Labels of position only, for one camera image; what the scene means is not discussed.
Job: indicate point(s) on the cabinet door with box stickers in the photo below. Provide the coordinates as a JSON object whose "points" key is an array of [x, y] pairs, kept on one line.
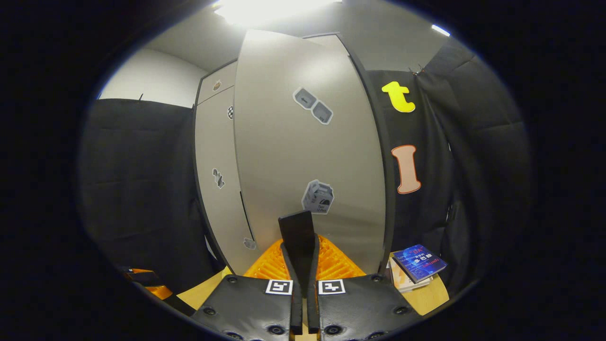
{"points": [[284, 156]]}

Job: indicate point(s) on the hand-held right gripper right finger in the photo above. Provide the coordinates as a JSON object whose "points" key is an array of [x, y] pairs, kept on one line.
{"points": [[312, 312]]}

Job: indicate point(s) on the grey double-door shoe cabinet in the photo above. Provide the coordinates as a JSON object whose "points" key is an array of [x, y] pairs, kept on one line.
{"points": [[389, 199]]}

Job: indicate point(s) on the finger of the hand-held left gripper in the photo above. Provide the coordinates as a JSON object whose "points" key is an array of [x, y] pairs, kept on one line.
{"points": [[139, 275], [161, 291]]}

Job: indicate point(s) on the cabinet door with checkered sticker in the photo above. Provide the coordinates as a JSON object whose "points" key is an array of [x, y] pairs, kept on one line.
{"points": [[213, 142]]}

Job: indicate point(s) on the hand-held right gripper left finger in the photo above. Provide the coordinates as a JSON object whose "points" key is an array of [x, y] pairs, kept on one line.
{"points": [[297, 312]]}

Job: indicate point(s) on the black backdrop cloth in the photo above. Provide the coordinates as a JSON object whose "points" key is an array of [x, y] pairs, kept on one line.
{"points": [[142, 189]]}

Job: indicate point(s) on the large ceiling light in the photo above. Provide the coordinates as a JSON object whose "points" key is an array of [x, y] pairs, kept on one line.
{"points": [[265, 9]]}

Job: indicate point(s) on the white booklet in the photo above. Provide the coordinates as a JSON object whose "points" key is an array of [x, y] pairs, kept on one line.
{"points": [[409, 285]]}

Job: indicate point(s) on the blue book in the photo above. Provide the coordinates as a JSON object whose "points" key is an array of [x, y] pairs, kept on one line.
{"points": [[419, 263]]}

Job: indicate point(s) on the small ceiling light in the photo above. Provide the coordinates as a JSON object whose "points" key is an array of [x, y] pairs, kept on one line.
{"points": [[440, 30]]}

